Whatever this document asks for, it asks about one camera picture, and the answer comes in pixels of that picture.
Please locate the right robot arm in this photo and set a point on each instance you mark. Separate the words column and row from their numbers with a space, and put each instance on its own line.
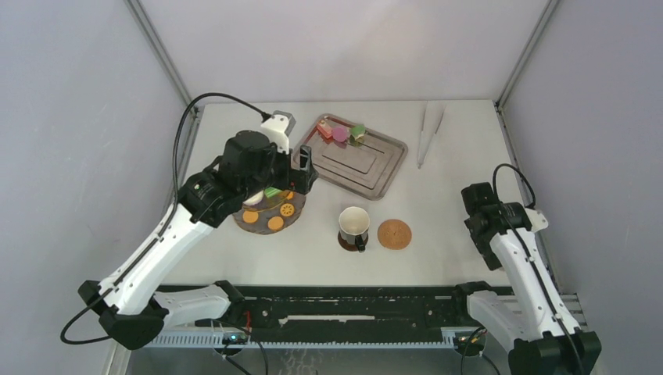
column 544, row 337

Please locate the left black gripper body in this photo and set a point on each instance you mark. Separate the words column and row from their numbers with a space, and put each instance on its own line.
column 277, row 173

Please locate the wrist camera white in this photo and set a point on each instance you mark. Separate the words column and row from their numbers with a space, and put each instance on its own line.
column 277, row 127
column 537, row 219

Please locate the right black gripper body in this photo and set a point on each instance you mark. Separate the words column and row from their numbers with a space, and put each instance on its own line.
column 480, row 239

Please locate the green round cake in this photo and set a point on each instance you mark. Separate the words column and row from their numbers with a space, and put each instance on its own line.
column 356, row 135

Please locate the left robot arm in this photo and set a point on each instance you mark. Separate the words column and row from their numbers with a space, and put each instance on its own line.
column 130, row 308

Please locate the dark brown round coaster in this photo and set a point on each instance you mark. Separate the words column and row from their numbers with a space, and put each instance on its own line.
column 353, row 243

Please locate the pink round cake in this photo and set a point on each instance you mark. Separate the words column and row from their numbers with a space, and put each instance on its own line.
column 340, row 134

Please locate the white frosted donut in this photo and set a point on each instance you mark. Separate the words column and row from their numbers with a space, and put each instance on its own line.
column 254, row 199

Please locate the orange lotus-pattern biscuit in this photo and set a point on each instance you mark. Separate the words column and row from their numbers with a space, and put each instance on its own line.
column 287, row 210

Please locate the light wooden round coaster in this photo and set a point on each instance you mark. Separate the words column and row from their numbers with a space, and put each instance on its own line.
column 394, row 234

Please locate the three-tier glass dessert stand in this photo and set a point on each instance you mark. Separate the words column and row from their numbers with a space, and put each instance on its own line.
column 268, row 208

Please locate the orange round biscuit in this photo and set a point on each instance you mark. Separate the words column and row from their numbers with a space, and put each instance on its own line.
column 250, row 217
column 275, row 223

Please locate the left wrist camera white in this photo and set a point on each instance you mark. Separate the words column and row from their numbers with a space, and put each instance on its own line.
column 277, row 127

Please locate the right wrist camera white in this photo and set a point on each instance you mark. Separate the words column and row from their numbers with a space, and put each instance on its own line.
column 537, row 219

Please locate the black mug white inside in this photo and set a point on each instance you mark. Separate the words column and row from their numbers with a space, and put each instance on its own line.
column 354, row 220

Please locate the metal serving tray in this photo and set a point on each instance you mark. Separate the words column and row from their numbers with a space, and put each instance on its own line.
column 366, row 166

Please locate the pink red cake slice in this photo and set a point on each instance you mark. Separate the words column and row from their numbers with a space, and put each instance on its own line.
column 325, row 129

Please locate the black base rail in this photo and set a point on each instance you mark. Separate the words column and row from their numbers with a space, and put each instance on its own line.
column 434, row 306

